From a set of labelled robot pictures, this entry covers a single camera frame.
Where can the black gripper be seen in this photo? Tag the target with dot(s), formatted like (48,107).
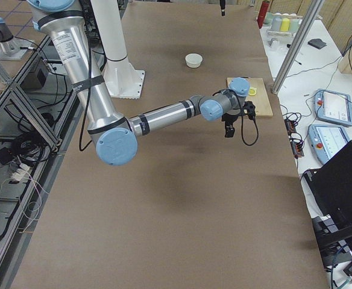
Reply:
(222,4)
(228,119)

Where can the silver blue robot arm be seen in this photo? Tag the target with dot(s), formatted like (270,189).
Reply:
(113,134)

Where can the wooden cutting board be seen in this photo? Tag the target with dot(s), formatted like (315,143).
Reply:
(260,100)

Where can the lemon slice near knife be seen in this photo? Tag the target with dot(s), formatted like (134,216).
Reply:
(252,91)

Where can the red cylinder cup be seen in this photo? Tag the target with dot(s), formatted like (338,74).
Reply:
(262,12)

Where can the grey cup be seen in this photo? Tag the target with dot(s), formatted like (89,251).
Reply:
(276,23)

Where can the white ceramic bowl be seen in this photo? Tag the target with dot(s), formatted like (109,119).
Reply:
(193,60)

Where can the yellow cup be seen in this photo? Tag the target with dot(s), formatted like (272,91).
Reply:
(285,23)

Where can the light blue cup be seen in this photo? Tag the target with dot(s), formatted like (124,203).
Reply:
(294,25)

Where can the blue teach pendant near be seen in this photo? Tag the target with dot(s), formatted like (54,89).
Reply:
(327,140)

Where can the blue teach pendant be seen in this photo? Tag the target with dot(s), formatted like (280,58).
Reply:
(333,107)
(327,140)

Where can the blue teach pendant far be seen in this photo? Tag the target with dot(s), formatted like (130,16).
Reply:
(333,107)

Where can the small black pad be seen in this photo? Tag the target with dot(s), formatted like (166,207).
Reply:
(317,43)

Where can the black monitor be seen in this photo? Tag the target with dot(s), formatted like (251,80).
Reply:
(331,186)

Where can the aluminium frame post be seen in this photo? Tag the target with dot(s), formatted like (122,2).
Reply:
(304,28)

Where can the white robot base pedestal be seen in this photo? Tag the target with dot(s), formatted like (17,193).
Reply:
(121,78)

